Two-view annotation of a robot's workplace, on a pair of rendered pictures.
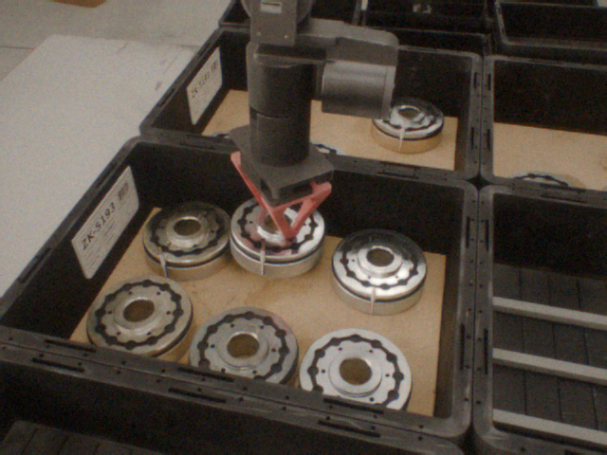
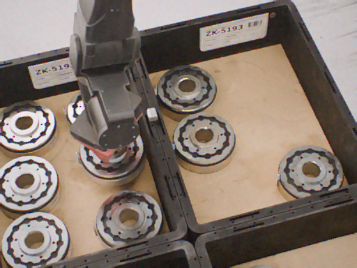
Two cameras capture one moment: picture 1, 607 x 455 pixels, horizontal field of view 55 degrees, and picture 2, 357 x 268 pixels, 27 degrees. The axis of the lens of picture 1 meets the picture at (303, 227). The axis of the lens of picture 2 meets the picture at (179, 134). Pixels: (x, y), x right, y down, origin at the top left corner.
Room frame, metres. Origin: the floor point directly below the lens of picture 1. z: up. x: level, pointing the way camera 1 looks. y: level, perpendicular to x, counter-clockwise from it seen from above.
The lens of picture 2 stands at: (0.26, -0.60, 1.86)
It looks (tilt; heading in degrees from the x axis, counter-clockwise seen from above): 55 degrees down; 63
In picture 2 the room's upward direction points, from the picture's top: 2 degrees counter-clockwise
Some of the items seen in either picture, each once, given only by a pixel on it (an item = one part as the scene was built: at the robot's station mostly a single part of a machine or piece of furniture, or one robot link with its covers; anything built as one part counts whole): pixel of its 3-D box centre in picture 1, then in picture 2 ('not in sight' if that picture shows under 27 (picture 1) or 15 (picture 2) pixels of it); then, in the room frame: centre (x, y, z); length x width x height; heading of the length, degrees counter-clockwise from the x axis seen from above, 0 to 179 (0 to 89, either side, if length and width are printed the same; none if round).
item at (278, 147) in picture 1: (280, 133); (104, 106); (0.46, 0.02, 1.01); 0.10 x 0.07 x 0.07; 29
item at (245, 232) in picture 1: (277, 225); (111, 149); (0.46, 0.03, 0.89); 0.10 x 0.10 x 0.01
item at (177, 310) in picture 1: (139, 314); (24, 125); (0.36, 0.16, 0.86); 0.10 x 0.10 x 0.01
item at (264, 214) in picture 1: (278, 222); (111, 147); (0.46, 0.03, 0.89); 0.05 x 0.05 x 0.01
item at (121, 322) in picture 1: (138, 311); (24, 123); (0.36, 0.16, 0.86); 0.05 x 0.05 x 0.01
